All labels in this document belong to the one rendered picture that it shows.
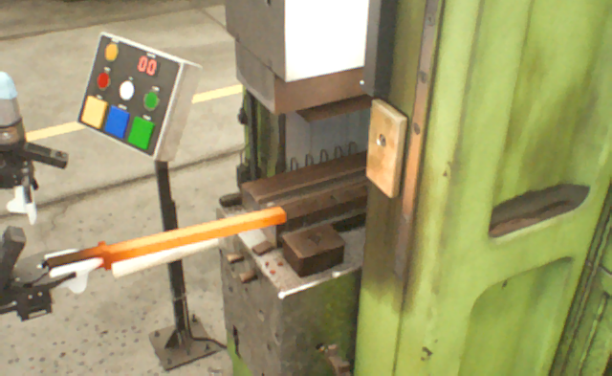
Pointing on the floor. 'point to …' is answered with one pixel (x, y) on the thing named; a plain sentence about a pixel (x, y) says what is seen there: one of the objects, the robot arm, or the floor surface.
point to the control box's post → (168, 231)
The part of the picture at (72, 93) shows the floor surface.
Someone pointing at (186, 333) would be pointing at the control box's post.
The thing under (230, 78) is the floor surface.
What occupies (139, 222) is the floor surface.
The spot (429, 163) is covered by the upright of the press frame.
